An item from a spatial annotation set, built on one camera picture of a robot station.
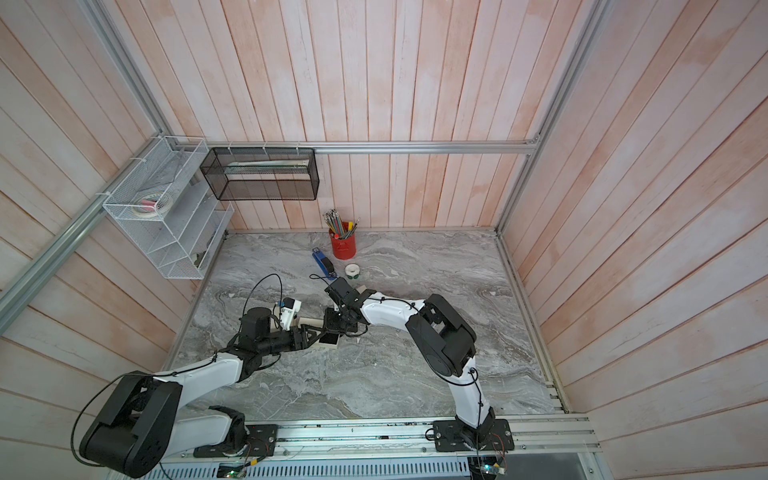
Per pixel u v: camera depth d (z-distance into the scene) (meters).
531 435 0.75
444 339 0.52
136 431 0.41
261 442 0.73
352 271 1.05
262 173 1.04
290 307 0.81
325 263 1.05
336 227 1.04
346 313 0.73
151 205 0.74
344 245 1.04
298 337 0.76
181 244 0.78
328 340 0.87
